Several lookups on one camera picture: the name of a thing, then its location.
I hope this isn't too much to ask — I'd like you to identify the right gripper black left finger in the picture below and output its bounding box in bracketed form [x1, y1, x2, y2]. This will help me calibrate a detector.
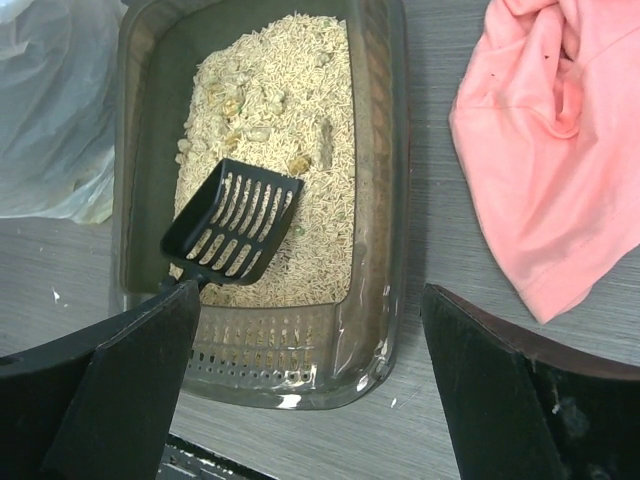
[1, 281, 200, 479]

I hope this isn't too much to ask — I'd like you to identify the pink cloth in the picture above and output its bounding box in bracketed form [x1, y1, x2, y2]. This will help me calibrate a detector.
[449, 1, 639, 323]

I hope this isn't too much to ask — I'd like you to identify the dark translucent litter box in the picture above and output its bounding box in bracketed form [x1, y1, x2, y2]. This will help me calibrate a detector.
[109, 1, 409, 410]

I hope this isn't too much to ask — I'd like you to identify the beige cat litter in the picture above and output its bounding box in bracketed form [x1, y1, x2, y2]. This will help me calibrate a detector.
[174, 13, 355, 308]

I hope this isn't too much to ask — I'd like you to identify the translucent plastic trash bag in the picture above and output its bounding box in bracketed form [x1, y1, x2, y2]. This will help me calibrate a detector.
[1, 0, 127, 224]

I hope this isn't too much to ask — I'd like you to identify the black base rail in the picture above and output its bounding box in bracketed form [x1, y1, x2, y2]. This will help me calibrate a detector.
[156, 434, 273, 480]

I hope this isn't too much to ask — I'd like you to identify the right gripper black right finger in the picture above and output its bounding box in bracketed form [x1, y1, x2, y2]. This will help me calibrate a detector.
[421, 284, 639, 479]

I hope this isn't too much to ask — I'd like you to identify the black slotted litter scoop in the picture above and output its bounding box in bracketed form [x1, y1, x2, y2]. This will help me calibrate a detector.
[160, 158, 304, 289]

